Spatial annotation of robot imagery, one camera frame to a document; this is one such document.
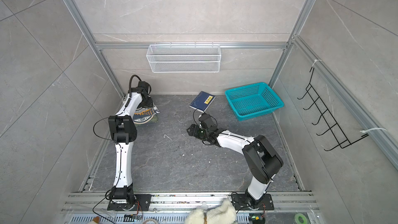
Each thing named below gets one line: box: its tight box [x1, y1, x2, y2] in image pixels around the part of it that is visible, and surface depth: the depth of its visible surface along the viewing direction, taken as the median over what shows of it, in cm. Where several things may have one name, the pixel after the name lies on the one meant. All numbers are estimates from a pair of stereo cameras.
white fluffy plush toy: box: [184, 199, 237, 224], surface depth 64 cm
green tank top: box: [132, 107, 155, 124], surface depth 103 cm
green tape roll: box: [294, 212, 308, 224], surface depth 71 cm
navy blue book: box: [188, 90, 217, 114], surface depth 117 cm
